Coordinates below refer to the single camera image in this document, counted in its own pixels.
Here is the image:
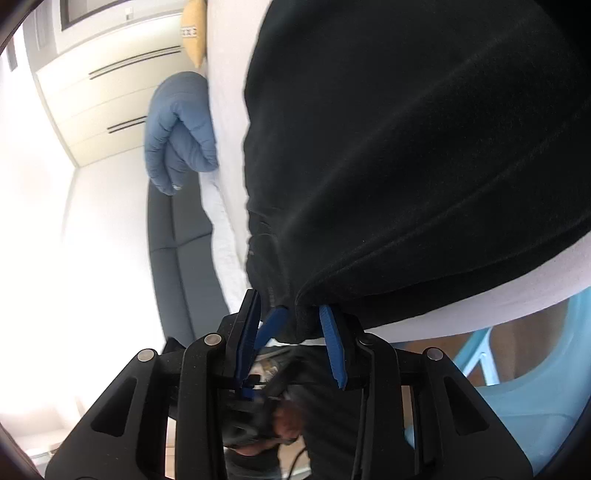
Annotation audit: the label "white wardrobe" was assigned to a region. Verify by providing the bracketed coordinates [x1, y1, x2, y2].
[28, 0, 206, 169]

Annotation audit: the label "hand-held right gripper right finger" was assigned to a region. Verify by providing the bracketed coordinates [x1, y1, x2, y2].
[318, 305, 546, 480]

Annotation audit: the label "yellow pillow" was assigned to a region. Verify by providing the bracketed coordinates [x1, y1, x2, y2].
[180, 0, 209, 70]

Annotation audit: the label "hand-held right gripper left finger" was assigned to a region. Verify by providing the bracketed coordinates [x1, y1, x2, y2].
[45, 290, 262, 480]

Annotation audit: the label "dark framed window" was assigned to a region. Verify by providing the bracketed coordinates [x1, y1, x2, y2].
[60, 0, 186, 27]

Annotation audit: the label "black pants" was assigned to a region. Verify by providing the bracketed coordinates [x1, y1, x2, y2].
[242, 0, 591, 344]

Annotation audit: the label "dark grey sofa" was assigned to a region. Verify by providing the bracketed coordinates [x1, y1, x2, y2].
[147, 181, 232, 343]

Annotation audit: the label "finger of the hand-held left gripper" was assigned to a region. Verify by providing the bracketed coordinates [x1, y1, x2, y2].
[255, 308, 290, 354]

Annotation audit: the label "light blue plastic chair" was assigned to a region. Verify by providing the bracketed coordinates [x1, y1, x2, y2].
[405, 285, 591, 480]

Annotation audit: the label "person's left hand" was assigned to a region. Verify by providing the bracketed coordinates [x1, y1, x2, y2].
[272, 399, 305, 446]

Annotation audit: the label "white bed sheet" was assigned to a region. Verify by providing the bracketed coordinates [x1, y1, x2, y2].
[203, 0, 591, 348]

